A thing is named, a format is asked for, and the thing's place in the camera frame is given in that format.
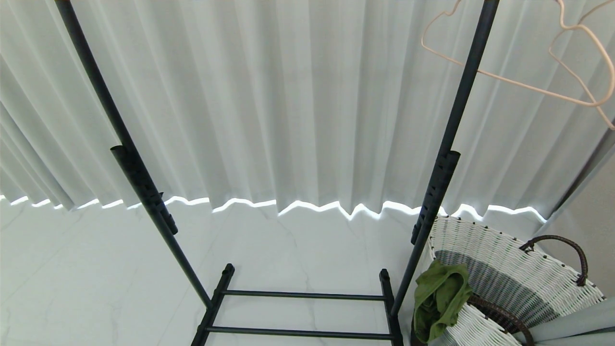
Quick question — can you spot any green garment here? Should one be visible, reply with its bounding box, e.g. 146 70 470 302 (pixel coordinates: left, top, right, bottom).
413 259 474 345

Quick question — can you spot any white curtain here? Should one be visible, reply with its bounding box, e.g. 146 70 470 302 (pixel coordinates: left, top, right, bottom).
0 0 615 224

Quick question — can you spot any black clothes rack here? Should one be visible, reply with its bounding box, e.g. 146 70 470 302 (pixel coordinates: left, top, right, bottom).
54 0 501 346

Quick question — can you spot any white laundry basket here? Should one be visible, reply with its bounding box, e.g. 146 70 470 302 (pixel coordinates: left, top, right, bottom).
411 216 606 346

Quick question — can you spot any pink clothes hanger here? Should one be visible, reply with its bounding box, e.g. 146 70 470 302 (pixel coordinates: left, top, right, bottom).
421 0 615 108
549 0 615 131

